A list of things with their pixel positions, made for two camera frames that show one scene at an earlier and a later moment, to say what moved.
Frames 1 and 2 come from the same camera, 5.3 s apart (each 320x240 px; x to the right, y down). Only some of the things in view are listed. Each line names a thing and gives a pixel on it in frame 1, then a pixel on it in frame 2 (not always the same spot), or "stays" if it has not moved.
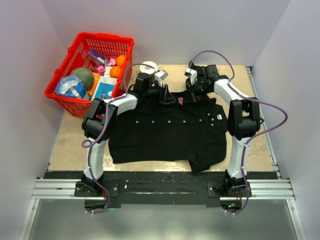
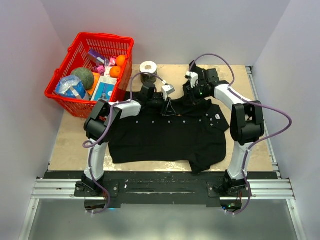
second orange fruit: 115,71 stays
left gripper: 167,98 → 169,110
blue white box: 104,88 stays
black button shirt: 191,128 stays
